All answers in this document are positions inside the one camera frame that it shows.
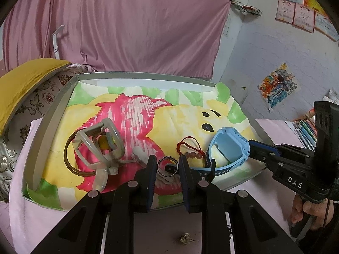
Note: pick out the floral patterned pillow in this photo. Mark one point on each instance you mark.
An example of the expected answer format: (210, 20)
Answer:
(34, 103)

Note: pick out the pink curtain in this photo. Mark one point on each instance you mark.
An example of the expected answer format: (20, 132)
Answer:
(132, 18)

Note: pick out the person's right hand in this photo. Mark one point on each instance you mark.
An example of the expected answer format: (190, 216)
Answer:
(315, 214)

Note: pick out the pink tablecloth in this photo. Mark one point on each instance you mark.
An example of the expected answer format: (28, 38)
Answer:
(18, 217)

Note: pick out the light blue watch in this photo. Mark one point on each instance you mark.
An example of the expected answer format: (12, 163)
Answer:
(246, 148)

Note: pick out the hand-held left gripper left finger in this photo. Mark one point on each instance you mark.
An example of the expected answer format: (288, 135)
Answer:
(152, 180)

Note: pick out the colourful figure wall sticker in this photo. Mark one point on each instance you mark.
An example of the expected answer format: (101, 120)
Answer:
(278, 87)

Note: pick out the colourful printed cloth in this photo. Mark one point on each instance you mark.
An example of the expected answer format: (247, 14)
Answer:
(172, 116)

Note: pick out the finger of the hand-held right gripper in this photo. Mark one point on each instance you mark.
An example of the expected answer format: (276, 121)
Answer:
(264, 156)
(264, 145)

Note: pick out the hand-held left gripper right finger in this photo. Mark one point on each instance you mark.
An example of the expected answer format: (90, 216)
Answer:
(184, 182)

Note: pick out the cluster of wall certificates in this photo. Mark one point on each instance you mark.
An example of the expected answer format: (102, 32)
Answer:
(303, 16)

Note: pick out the grey plastic cage toy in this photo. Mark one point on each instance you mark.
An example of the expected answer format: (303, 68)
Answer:
(79, 137)

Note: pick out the yellow pillow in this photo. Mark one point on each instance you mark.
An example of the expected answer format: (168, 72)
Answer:
(23, 79)

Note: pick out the stack of books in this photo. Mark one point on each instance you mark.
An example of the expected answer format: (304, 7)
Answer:
(307, 132)

